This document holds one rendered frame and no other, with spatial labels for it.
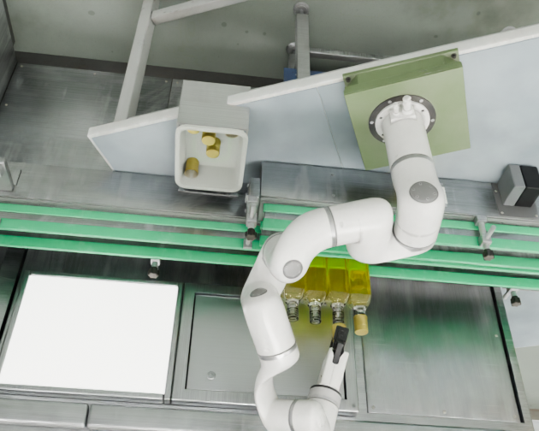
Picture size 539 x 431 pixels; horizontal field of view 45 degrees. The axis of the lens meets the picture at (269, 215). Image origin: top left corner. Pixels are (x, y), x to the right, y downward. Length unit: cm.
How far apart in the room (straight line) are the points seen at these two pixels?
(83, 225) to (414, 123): 87
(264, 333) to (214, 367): 39
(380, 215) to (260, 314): 31
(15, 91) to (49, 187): 68
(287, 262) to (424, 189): 32
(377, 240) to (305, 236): 16
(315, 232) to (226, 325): 56
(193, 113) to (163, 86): 82
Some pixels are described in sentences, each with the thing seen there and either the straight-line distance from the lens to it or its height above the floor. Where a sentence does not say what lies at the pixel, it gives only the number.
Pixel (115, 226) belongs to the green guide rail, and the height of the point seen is 93.
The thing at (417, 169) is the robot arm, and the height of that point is 102.
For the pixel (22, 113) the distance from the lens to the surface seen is 233.
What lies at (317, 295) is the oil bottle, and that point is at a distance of 166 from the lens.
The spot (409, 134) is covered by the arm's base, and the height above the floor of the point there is 92.
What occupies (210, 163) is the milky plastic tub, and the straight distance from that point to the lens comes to 173.
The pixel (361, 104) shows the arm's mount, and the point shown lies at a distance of 151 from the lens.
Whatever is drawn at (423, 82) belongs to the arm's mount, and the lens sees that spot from 149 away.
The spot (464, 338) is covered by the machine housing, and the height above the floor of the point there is 107.
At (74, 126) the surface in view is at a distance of 226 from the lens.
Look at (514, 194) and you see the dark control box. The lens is 181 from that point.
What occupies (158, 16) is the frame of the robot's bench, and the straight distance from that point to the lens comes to 215.
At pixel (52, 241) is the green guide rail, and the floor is 94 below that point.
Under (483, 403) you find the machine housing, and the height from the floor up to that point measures 126.
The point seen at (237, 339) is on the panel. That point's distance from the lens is 174.
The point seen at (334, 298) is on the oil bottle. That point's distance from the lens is 166.
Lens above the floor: 194
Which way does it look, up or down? 38 degrees down
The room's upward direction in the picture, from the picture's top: 179 degrees counter-clockwise
